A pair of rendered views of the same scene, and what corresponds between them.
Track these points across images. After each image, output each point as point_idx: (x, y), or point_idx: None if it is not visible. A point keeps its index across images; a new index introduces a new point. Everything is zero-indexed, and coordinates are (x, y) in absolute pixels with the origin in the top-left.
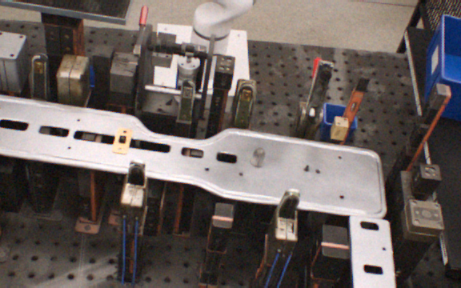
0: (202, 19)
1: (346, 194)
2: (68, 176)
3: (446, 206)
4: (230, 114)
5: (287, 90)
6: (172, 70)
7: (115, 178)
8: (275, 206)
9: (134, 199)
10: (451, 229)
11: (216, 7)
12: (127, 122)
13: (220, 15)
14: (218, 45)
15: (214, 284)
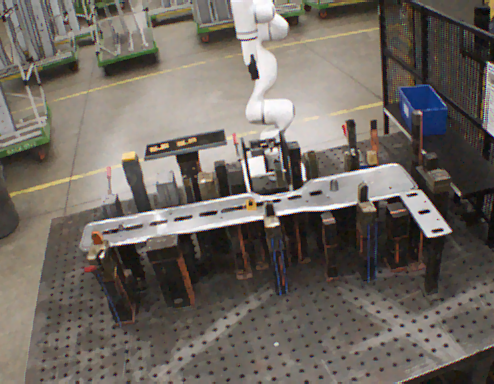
0: (267, 137)
1: (392, 186)
2: (219, 256)
3: (447, 170)
4: (305, 177)
5: (331, 172)
6: None
7: (253, 234)
8: (355, 213)
9: (273, 222)
10: (455, 178)
11: (272, 128)
12: (248, 196)
13: (276, 130)
14: (280, 151)
15: (337, 275)
